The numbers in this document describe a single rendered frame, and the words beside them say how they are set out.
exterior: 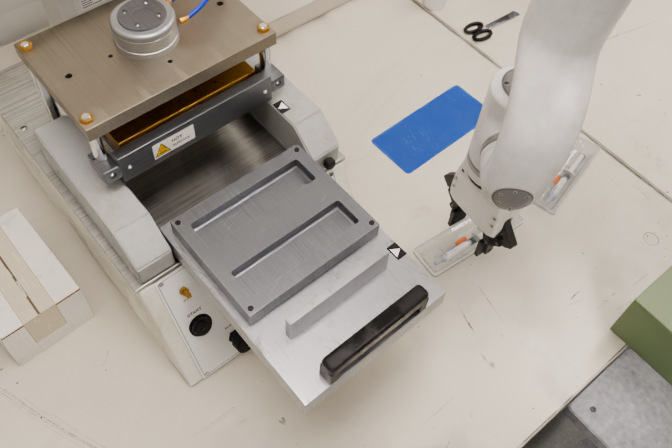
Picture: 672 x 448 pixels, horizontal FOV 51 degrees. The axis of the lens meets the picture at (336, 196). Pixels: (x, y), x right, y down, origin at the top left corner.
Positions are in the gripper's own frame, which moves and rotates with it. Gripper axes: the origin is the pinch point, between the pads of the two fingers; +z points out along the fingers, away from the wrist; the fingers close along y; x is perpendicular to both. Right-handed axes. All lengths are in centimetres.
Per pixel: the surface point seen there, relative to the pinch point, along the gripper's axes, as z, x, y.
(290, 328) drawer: -17.6, 36.0, -5.5
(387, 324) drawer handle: -18.5, 26.9, -11.3
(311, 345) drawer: -14.6, 34.3, -7.4
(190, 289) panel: -6.3, 41.5, 10.6
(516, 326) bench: 7.5, 1.0, -14.3
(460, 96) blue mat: 7.9, -22.7, 27.3
